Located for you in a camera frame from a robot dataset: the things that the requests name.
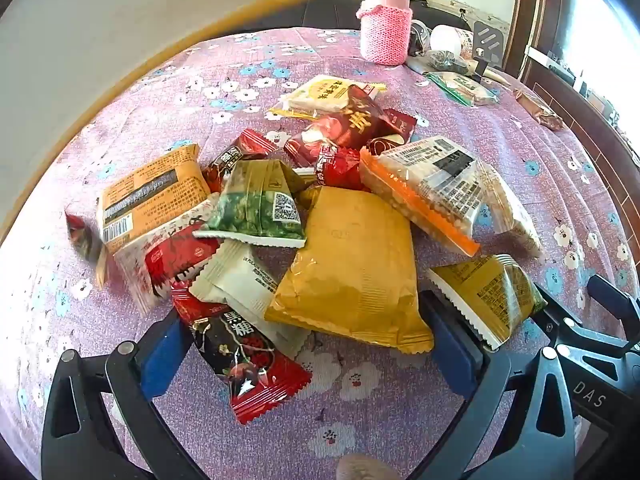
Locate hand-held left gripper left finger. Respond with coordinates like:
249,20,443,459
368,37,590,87
41,310,206,480

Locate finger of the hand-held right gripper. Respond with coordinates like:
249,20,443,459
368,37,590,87
532,282,628,357
586,273,640,326

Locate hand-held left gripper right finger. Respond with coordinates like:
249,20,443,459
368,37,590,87
419,290,577,480

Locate large golden snack packet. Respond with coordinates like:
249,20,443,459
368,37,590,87
263,186,435,354

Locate cardboard box with yellow tape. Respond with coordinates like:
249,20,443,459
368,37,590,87
0,0,346,246

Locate plain white snack packet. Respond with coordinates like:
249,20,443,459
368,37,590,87
189,239,312,360

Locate small red foil packet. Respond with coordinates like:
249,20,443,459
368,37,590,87
64,210,106,263

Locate orange-tan barcode snack packet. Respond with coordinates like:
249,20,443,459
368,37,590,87
96,143,212,255

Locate green pea snack packet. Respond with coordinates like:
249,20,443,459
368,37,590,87
192,159,307,249

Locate clear orange-edged snack packet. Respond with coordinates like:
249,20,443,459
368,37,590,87
359,136,545,260

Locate brown snack packet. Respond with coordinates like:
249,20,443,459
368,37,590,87
514,88,565,132

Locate small bright red packet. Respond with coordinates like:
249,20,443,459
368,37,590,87
314,144,372,192

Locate small maroon candy packet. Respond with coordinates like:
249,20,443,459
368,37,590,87
200,128,279,193
366,108,418,157

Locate green white snack packet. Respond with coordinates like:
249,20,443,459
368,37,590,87
426,71,500,107

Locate black striped stand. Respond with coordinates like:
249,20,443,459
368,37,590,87
472,21,507,78

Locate dark flat packet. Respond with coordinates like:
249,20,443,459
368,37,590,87
406,50,473,75

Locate yellow white snack packet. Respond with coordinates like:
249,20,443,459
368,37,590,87
268,75,388,122

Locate white cup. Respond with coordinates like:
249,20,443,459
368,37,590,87
430,24,476,58

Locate pink bottle with knitted sleeve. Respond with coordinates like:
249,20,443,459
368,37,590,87
356,0,413,66

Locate purple floral tablecloth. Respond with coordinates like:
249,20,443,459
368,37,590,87
0,27,640,480

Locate black leather sofa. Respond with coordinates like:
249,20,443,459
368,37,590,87
302,0,473,32

